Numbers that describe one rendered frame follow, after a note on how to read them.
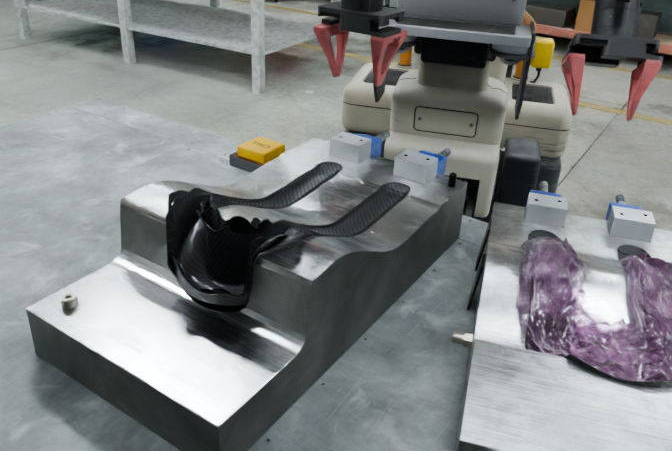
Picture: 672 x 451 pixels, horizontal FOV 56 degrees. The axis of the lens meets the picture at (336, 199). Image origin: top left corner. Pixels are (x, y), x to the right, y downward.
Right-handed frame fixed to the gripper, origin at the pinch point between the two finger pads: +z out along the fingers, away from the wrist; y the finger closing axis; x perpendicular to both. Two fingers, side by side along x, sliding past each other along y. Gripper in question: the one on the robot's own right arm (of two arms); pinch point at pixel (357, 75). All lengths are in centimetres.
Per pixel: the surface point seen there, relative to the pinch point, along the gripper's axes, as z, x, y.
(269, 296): 11.9, -35.7, 12.8
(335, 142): 9.8, -2.4, -1.6
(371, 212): 13.3, -12.2, 10.5
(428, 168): 10.0, -1.8, 13.1
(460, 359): 21.6, -21.8, 28.0
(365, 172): 12.2, -4.2, 4.7
